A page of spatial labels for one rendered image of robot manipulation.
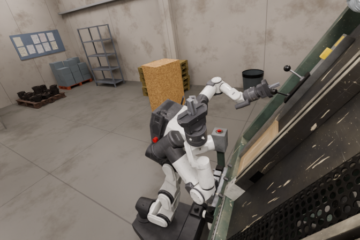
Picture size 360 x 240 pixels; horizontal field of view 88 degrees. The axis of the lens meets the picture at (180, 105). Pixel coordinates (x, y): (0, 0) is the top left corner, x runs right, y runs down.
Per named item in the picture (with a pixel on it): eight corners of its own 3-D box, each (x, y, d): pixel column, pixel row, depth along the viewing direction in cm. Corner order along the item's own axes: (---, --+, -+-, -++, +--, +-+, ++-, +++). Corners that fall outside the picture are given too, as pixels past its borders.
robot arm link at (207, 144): (187, 145, 71) (191, 161, 78) (214, 137, 71) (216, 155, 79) (181, 124, 80) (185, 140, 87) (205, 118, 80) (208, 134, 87)
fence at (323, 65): (244, 154, 144) (239, 151, 144) (352, 37, 88) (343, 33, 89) (243, 158, 140) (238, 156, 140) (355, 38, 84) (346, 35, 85)
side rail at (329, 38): (254, 139, 163) (243, 133, 164) (373, 7, 98) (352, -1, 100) (254, 143, 158) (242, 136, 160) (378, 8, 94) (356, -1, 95)
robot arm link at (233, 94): (248, 100, 126) (237, 92, 137) (241, 93, 121) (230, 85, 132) (241, 107, 127) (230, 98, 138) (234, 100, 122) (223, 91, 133)
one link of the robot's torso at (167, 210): (154, 224, 171) (155, 192, 146) (164, 205, 187) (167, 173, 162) (168, 232, 167) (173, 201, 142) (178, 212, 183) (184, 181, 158)
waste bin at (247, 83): (264, 93, 441) (266, 69, 416) (259, 100, 410) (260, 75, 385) (245, 91, 468) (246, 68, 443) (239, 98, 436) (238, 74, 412)
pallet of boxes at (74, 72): (82, 80, 821) (74, 57, 778) (92, 81, 785) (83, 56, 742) (59, 88, 745) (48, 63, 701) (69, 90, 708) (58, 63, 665)
